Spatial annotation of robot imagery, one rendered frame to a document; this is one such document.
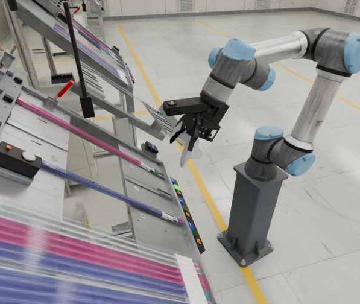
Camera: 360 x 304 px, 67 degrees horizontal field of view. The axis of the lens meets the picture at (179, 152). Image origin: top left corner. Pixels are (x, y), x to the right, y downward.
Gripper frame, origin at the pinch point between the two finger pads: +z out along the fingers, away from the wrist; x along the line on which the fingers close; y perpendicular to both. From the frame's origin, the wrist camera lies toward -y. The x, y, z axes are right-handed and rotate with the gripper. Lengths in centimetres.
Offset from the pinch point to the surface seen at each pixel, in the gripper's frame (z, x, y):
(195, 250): 15.2, -21.9, 7.9
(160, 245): 14.0, -22.3, -3.4
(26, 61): 21, 92, -49
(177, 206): 15.5, -5.1, 7.8
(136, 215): 12.4, -14.8, -9.3
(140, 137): 76, 156, 49
